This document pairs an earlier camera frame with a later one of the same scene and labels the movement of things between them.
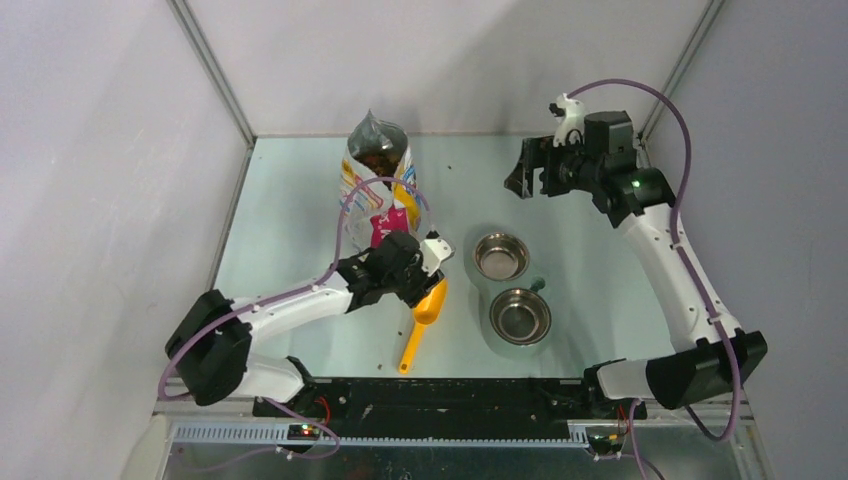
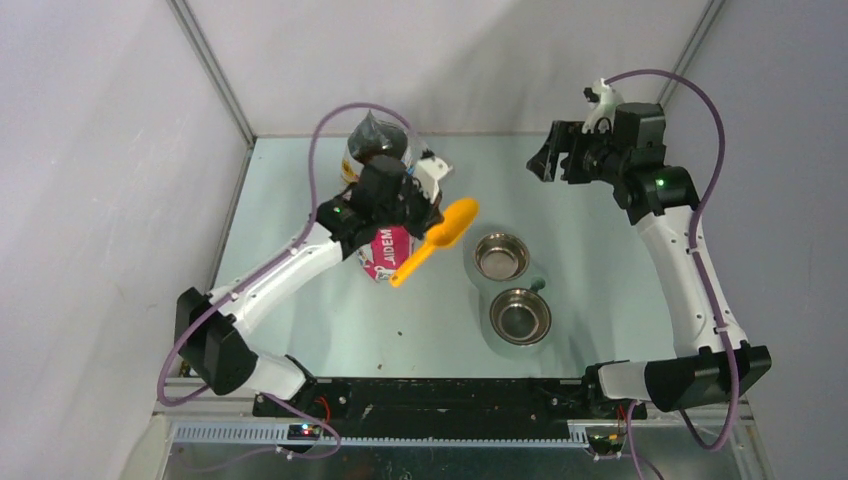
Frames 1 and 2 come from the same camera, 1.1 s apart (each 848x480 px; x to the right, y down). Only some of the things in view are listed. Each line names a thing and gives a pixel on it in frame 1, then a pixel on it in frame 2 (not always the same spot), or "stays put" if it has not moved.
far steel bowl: x=501 y=257 stays put
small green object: x=538 y=284 stays put
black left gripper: x=423 y=284 to x=427 y=217
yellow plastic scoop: x=424 y=314 to x=456 y=221
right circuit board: x=611 y=444 stays put
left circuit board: x=306 y=432 stays put
